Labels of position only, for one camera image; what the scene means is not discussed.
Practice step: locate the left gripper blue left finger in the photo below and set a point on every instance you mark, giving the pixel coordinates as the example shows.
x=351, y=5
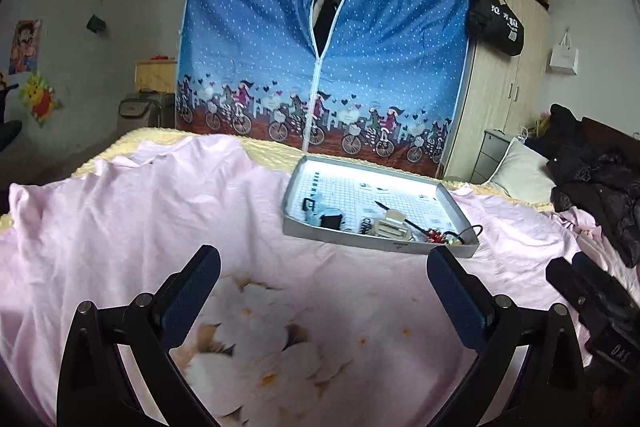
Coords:
x=94, y=388

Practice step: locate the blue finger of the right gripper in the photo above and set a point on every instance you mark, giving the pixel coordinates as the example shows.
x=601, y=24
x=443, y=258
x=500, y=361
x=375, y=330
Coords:
x=608, y=288
x=575, y=290

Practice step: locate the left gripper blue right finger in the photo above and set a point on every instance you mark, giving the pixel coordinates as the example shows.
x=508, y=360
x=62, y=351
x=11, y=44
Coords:
x=550, y=389

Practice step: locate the dark flower hair stick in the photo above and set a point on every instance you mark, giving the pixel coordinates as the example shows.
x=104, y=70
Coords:
x=400, y=221

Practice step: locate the beige hair claw clip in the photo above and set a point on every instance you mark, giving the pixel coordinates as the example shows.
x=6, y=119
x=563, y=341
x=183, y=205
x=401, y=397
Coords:
x=389, y=231

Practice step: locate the black clothes pile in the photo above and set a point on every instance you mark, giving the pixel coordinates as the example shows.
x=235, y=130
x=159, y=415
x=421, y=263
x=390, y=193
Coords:
x=596, y=169

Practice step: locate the white pillow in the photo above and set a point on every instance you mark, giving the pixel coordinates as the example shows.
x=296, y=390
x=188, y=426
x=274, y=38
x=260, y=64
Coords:
x=522, y=174

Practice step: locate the grey bedside drawer cabinet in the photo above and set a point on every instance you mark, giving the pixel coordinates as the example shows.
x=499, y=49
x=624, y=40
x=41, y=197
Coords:
x=493, y=148

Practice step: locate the beige wooden wardrobe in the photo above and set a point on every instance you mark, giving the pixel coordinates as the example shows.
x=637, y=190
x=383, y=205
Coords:
x=497, y=92

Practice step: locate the white paper bag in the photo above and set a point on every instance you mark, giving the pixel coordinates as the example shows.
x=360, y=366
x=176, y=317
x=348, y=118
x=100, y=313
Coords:
x=564, y=58

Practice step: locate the light blue smart watch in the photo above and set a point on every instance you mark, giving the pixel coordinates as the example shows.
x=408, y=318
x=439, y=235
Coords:
x=318, y=214

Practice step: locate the grey shallow tray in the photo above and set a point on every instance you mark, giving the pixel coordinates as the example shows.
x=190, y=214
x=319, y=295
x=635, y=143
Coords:
x=355, y=188

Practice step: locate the black hanging bag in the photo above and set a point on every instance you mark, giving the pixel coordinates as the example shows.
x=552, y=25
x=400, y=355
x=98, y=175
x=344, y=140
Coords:
x=494, y=23

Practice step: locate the grey bag on floor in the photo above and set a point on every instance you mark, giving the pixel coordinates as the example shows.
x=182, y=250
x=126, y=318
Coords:
x=145, y=109

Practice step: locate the yellow wooden box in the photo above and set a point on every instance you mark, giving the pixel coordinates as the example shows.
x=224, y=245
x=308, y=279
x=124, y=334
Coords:
x=155, y=75

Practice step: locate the blue fabric wardrobe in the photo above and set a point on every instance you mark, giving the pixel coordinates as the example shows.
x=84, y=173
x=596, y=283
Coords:
x=377, y=80

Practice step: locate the yellow cartoon wall sticker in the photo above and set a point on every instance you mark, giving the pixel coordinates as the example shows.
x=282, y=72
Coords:
x=39, y=97

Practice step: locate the anime wall poster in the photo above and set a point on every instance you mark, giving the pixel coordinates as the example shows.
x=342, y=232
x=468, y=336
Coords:
x=25, y=47

